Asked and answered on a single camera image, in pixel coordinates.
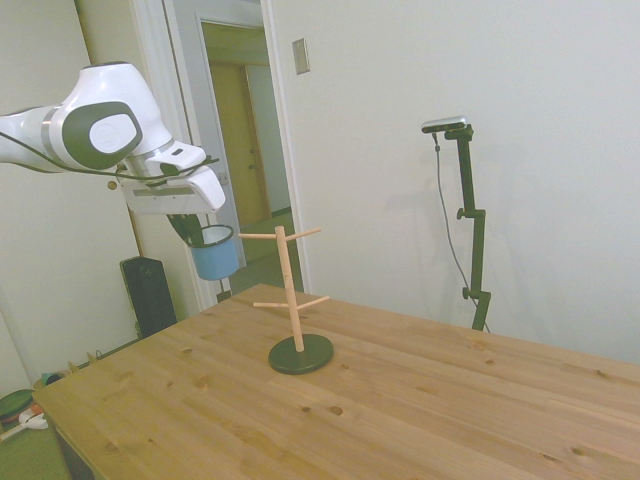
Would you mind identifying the grey camera on stand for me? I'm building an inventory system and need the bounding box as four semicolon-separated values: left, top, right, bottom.
420;114;472;136

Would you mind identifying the blue enamel mug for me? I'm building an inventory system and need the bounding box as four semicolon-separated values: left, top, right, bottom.
188;224;241;282

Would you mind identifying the wooden mug tree black base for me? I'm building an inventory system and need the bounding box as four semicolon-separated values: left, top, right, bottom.
238;225;335;377

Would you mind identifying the brown wooden door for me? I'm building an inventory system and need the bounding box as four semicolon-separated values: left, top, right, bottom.
238;64;274;227

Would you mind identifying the white and orange object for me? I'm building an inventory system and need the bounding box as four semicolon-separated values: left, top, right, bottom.
17;406;50;433

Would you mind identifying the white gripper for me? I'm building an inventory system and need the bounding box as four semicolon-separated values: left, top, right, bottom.
120;166;228;249

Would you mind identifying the black upright case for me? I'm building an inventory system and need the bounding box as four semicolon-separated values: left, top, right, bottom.
119;255;178;341

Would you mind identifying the black jointed camera stand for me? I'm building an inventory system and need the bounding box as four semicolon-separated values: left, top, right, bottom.
442;124;493;333

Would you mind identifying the grey wall plate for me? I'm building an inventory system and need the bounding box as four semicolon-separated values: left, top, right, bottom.
291;37;312;77

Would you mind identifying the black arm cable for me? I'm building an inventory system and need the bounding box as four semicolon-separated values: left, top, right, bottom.
0;130;222;189

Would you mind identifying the green round object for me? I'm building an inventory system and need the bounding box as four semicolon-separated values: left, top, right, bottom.
0;388;37;427

